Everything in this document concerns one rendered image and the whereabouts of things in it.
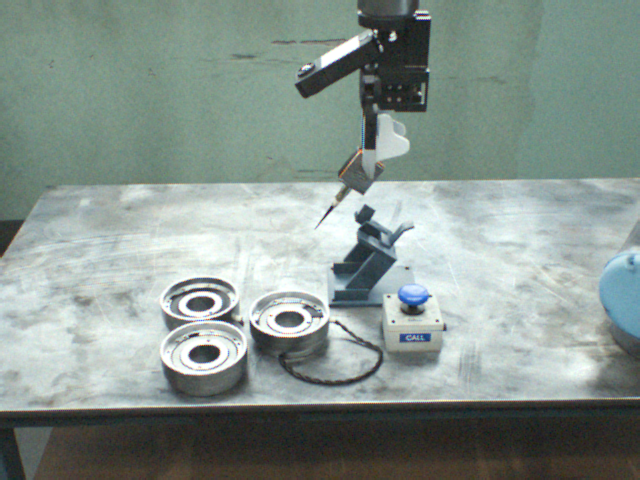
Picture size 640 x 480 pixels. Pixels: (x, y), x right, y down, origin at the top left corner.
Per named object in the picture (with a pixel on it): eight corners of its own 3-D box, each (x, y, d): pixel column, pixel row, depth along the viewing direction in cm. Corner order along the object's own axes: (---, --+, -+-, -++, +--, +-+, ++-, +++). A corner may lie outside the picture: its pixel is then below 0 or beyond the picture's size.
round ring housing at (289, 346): (256, 367, 98) (255, 341, 96) (245, 319, 107) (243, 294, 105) (337, 356, 100) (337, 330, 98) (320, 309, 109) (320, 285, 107)
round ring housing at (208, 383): (261, 385, 95) (259, 358, 93) (177, 411, 91) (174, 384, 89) (231, 337, 104) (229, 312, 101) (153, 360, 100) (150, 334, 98)
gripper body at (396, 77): (426, 118, 97) (433, 20, 91) (357, 118, 97) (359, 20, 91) (419, 97, 104) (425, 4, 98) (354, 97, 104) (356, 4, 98)
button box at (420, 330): (386, 353, 101) (388, 323, 98) (381, 321, 107) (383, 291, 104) (449, 352, 101) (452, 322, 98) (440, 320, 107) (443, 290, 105)
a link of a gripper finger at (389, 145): (408, 185, 101) (412, 115, 97) (363, 185, 101) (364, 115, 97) (406, 177, 104) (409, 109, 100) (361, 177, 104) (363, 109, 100)
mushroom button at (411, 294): (398, 330, 101) (400, 298, 98) (394, 312, 104) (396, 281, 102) (429, 330, 101) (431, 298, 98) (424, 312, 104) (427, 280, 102)
